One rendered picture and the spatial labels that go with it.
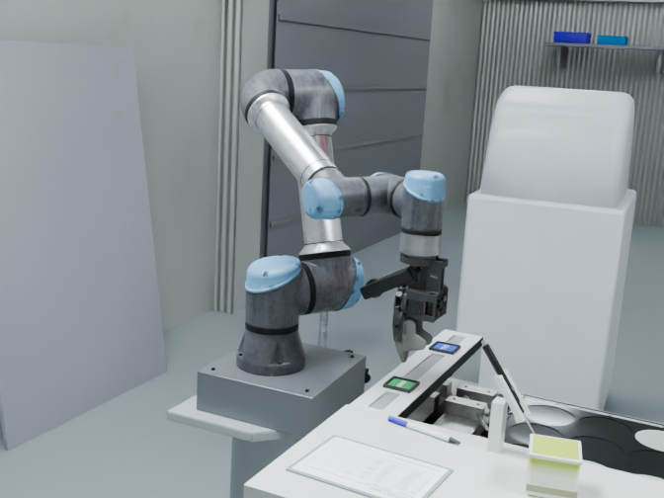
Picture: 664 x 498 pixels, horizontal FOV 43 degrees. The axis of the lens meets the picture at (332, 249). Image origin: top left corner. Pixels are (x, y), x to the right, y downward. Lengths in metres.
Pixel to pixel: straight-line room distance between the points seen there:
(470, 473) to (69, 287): 2.71
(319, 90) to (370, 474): 0.90
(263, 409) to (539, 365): 2.17
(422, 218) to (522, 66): 8.52
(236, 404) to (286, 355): 0.14
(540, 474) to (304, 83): 0.99
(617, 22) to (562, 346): 6.50
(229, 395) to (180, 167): 3.17
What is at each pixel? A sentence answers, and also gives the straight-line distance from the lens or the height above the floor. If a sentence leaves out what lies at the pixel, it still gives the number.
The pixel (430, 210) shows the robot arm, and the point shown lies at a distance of 1.54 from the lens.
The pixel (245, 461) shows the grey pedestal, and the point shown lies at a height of 0.71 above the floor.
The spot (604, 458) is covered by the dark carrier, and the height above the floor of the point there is 0.90.
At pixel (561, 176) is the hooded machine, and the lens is 3.67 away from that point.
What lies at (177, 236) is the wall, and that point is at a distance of 4.94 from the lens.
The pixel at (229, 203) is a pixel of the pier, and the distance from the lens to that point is 5.20.
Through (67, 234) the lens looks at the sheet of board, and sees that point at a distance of 3.81.
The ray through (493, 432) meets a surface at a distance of 1.42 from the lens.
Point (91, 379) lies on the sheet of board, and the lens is 3.96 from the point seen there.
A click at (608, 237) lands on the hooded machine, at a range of 3.62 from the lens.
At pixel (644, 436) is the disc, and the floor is 0.90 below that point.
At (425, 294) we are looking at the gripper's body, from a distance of 1.57.
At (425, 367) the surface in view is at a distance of 1.80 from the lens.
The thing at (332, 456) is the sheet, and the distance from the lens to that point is 1.36.
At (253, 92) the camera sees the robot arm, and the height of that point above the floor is 1.49.
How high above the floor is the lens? 1.57
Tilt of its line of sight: 12 degrees down
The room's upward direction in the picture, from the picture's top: 3 degrees clockwise
